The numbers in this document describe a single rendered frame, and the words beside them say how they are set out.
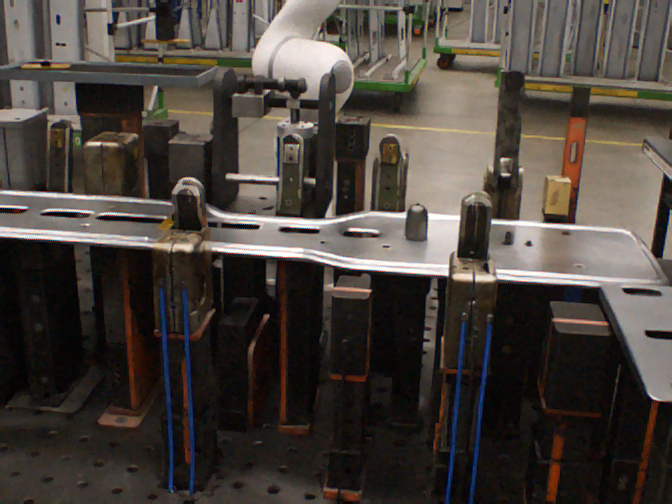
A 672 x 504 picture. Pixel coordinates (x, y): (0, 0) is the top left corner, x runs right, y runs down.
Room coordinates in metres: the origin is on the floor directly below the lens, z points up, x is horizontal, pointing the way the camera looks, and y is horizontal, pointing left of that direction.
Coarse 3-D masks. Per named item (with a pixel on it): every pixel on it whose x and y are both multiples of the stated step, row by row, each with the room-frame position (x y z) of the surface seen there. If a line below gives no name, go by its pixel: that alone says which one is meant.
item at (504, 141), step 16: (512, 80) 1.20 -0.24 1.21; (512, 96) 1.23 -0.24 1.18; (512, 112) 1.23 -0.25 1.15; (496, 128) 1.22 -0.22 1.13; (512, 128) 1.23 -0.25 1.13; (496, 144) 1.22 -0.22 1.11; (512, 144) 1.22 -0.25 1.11; (496, 160) 1.21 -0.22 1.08; (512, 160) 1.22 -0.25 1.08; (496, 176) 1.21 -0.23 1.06; (512, 176) 1.21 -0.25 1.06
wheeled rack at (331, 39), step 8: (344, 0) 10.31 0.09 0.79; (344, 8) 10.31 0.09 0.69; (336, 16) 11.22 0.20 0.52; (344, 16) 10.31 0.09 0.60; (344, 24) 10.31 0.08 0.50; (344, 32) 10.32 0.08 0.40; (256, 40) 10.41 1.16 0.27; (320, 40) 10.43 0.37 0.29; (328, 40) 10.42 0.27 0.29; (336, 40) 10.41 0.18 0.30; (352, 40) 11.05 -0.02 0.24; (344, 48) 10.29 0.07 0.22
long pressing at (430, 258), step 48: (0, 192) 1.24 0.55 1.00; (48, 192) 1.24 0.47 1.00; (48, 240) 1.05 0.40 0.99; (96, 240) 1.05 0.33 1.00; (144, 240) 1.05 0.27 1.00; (240, 240) 1.05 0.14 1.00; (288, 240) 1.06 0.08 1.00; (336, 240) 1.07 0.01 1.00; (384, 240) 1.07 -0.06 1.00; (432, 240) 1.08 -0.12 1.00; (576, 240) 1.10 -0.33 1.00; (624, 240) 1.11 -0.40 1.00; (576, 288) 0.95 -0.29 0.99; (624, 288) 0.95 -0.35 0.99
